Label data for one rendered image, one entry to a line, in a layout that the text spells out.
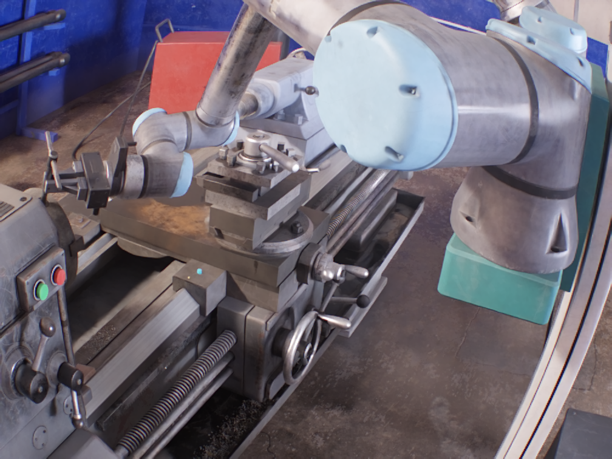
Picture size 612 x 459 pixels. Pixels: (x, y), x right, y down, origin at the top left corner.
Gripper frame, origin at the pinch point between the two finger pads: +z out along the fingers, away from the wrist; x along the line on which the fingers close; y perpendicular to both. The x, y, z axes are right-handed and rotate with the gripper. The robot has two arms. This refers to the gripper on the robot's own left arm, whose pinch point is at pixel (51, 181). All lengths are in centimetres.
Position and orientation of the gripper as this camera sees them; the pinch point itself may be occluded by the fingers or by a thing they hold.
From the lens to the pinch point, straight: 142.5
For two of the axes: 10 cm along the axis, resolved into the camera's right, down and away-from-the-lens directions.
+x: -4.3, -6.8, 6.0
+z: -8.3, 0.4, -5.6
